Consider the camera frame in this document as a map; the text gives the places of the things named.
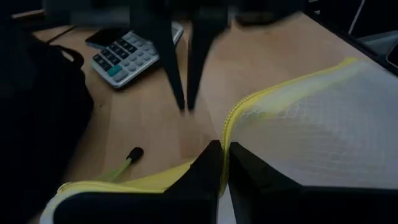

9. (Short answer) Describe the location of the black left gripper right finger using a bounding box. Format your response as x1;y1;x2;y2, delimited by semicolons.
228;141;302;224

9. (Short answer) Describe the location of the black object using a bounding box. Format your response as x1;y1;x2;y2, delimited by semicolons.
91;21;185;90

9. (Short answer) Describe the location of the black backpack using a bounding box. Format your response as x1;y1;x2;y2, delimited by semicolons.
0;0;95;224

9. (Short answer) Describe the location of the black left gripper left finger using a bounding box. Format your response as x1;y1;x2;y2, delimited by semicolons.
164;139;223;200

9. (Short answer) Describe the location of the white mesh pouch yellow trim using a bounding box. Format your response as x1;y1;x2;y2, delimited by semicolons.
39;57;398;224

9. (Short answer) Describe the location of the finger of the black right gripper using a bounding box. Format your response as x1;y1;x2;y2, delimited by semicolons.
129;9;187;112
185;9;230;112

